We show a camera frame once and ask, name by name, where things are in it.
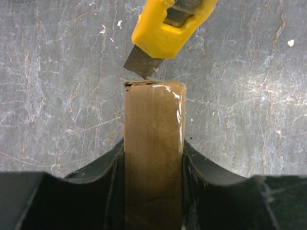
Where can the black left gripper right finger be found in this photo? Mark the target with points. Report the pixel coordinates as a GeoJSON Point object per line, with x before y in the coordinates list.
{"type": "Point", "coordinates": [217, 199]}

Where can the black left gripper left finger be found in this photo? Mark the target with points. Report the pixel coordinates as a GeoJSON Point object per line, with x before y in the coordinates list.
{"type": "Point", "coordinates": [90, 198]}

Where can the brown cardboard express box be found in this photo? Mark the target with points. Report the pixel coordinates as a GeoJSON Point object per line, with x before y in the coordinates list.
{"type": "Point", "coordinates": [154, 130]}

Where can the yellow utility knife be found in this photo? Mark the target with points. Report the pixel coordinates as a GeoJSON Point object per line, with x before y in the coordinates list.
{"type": "Point", "coordinates": [162, 29]}

